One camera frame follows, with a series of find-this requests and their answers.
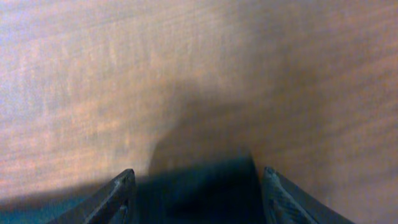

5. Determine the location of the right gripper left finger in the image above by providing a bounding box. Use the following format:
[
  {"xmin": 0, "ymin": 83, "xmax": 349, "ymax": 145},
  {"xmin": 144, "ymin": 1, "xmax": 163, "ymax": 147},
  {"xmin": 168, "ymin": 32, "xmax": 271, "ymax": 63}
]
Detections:
[{"xmin": 50, "ymin": 169, "xmax": 136, "ymax": 224}]

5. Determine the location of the black t-shirt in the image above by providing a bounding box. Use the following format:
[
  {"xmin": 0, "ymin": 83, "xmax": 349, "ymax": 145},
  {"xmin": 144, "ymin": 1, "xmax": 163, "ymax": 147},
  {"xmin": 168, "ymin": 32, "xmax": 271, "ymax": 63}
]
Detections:
[{"xmin": 1, "ymin": 157, "xmax": 266, "ymax": 223}]

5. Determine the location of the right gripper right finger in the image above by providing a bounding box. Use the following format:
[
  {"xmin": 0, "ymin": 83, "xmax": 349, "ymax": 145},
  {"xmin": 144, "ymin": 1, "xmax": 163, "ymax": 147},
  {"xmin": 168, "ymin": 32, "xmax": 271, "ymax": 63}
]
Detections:
[{"xmin": 262, "ymin": 167, "xmax": 353, "ymax": 224}]

